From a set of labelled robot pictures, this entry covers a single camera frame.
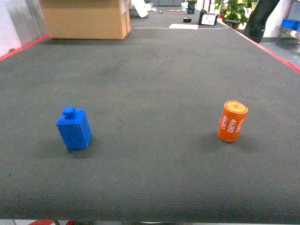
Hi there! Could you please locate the white foam piece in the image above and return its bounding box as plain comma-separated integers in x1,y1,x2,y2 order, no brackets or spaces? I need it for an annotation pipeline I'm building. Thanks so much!
129,0,151,18

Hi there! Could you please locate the blue bin on far shelf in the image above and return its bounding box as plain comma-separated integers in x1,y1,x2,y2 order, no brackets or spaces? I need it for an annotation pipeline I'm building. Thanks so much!
280,18,300,31

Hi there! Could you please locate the blue bottle-shaped block part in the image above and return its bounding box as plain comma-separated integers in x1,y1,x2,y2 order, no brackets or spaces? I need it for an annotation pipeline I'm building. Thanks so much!
56,105,91,149

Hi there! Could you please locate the dark small box far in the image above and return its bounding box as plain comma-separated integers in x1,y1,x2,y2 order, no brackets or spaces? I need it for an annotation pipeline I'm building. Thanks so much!
187,0,197,14

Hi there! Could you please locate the white flat sheet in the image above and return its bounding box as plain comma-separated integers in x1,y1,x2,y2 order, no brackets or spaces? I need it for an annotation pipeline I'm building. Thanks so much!
169,23,198,30

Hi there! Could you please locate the black tape roll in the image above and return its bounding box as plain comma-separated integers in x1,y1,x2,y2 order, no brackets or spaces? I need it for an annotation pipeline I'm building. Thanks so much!
183,17,192,23

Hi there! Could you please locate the orange cylindrical cap 4680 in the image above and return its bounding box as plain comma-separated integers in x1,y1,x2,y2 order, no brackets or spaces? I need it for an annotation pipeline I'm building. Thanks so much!
217,100,248,143

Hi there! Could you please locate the black robot column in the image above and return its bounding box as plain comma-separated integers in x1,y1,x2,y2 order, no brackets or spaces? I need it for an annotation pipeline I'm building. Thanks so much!
244,0,279,43

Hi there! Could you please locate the large cardboard box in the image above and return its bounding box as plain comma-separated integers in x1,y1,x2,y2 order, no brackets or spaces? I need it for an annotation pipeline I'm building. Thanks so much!
39,0,131,40

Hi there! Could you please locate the green potted plant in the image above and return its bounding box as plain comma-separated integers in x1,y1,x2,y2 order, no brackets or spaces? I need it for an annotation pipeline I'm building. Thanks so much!
213,0,258,29

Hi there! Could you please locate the black and white box device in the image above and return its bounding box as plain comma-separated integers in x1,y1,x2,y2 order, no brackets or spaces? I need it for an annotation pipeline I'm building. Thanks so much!
198,9,218,26

